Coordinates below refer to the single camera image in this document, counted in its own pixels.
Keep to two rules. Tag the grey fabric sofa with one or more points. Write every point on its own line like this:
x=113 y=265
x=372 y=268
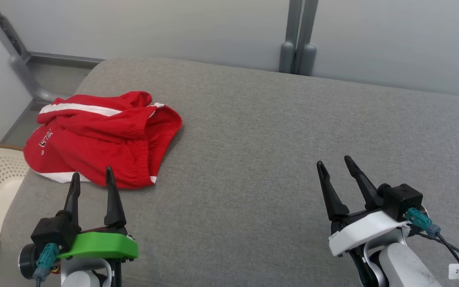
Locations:
x=253 y=159

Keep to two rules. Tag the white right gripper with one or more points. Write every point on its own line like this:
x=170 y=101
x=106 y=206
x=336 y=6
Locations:
x=357 y=233

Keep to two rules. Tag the grey partition post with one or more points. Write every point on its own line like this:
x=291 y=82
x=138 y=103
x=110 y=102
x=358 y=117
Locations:
x=287 y=56
x=308 y=56

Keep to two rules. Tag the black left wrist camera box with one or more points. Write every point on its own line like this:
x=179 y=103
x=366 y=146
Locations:
x=54 y=235

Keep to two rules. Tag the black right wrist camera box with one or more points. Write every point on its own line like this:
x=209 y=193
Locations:
x=403 y=199

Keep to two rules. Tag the red shorts white trim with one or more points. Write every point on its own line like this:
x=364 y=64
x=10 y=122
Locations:
x=134 y=147

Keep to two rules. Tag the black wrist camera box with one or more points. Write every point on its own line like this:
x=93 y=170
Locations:
x=54 y=235
x=403 y=199

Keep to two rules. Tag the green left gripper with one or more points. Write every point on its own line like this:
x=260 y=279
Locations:
x=102 y=245

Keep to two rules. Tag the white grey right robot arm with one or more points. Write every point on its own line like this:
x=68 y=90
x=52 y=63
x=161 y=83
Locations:
x=405 y=267

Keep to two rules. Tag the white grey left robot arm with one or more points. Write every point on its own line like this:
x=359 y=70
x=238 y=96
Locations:
x=82 y=279

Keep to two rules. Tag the grey metal frame leg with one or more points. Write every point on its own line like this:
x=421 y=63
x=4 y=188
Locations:
x=22 y=71

